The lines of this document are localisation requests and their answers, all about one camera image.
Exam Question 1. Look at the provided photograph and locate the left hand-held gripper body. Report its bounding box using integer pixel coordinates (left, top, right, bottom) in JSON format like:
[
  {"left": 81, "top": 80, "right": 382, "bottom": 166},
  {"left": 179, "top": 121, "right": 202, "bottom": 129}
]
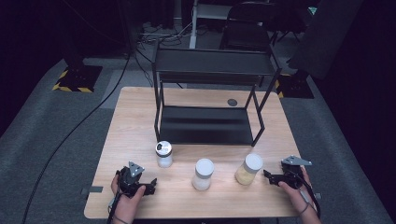
[{"left": 116, "top": 161, "right": 151, "bottom": 198}]

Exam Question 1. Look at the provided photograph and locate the left hand-held gripper cable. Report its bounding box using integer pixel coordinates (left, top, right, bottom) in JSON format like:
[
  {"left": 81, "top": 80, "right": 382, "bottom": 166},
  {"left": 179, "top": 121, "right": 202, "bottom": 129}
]
[{"left": 106, "top": 190, "right": 123, "bottom": 224}]

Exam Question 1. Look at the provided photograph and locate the long black floor cable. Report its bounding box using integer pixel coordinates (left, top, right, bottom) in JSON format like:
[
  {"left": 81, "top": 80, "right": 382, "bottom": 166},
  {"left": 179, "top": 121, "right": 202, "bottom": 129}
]
[{"left": 21, "top": 46, "right": 134, "bottom": 224}]

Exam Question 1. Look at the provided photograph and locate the black folding chair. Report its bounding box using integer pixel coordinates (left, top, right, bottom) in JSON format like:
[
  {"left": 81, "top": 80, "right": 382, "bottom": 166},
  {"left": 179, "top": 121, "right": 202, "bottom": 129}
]
[{"left": 219, "top": 1, "right": 278, "bottom": 52}]

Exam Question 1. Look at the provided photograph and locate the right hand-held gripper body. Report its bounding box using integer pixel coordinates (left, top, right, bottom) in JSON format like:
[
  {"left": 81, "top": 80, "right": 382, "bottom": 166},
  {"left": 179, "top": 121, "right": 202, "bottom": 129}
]
[{"left": 277, "top": 155, "right": 313, "bottom": 190}]

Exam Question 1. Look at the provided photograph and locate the person's right hand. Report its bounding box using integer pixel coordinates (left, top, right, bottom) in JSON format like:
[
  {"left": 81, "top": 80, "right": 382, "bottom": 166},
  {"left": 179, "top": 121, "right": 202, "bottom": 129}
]
[{"left": 277, "top": 167, "right": 316, "bottom": 217}]

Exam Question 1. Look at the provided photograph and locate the dark grey panel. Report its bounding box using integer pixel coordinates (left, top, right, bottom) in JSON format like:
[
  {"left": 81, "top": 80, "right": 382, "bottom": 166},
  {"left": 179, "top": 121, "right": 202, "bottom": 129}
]
[{"left": 286, "top": 0, "right": 365, "bottom": 80}]

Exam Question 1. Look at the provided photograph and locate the tangle of floor cables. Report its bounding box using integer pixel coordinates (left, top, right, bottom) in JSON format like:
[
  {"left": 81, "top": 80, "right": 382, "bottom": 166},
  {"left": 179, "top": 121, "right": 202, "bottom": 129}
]
[{"left": 135, "top": 21, "right": 191, "bottom": 49}]

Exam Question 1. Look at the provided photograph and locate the person's left hand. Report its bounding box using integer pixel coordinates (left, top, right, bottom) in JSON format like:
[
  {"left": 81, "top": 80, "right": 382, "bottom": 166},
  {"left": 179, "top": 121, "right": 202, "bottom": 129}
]
[{"left": 110, "top": 174, "right": 147, "bottom": 222}]

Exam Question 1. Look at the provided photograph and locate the black metal two-tier rack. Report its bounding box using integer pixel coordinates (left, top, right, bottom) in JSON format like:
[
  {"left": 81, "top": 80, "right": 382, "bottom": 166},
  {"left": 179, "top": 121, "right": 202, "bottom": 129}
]
[{"left": 151, "top": 39, "right": 283, "bottom": 147}]

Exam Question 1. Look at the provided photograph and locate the clear jar with metal lid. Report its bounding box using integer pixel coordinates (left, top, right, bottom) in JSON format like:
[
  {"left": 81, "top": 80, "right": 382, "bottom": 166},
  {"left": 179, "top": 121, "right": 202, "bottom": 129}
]
[{"left": 155, "top": 140, "right": 174, "bottom": 169}]

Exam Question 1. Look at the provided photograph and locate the white metal stand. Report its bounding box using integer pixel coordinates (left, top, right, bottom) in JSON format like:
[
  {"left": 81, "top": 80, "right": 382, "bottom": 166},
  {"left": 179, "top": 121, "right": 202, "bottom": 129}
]
[{"left": 189, "top": 0, "right": 233, "bottom": 49}]

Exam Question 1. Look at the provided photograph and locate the yellow-black striped stand base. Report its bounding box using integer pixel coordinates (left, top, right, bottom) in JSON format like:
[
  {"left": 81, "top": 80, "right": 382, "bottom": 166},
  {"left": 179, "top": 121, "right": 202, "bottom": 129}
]
[
  {"left": 274, "top": 73, "right": 315, "bottom": 100},
  {"left": 51, "top": 64, "right": 104, "bottom": 93}
]

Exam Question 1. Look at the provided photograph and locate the yellow-filled jar with white lid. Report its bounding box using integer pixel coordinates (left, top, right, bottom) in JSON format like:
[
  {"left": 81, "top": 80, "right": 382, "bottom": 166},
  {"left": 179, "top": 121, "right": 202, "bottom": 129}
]
[{"left": 234, "top": 153, "right": 264, "bottom": 187}]

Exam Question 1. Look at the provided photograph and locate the waisted jar with white lid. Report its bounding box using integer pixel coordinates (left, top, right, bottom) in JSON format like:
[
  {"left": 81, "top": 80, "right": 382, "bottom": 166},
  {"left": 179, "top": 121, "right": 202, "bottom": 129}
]
[{"left": 191, "top": 158, "right": 216, "bottom": 191}]

